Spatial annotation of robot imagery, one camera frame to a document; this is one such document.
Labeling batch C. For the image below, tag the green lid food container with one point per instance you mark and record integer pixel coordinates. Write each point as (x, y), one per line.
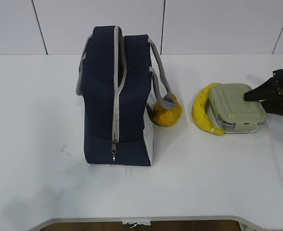
(231, 112)

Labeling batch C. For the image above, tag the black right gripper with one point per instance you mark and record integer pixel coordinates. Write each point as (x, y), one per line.
(270, 93)

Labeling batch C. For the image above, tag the yellow banana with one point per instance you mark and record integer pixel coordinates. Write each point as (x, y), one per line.
(199, 114)

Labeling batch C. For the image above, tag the yellow orange fruit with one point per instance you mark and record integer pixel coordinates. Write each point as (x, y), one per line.
(162, 117)

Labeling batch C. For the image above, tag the navy blue lunch bag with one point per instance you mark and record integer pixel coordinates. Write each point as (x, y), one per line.
(117, 74)

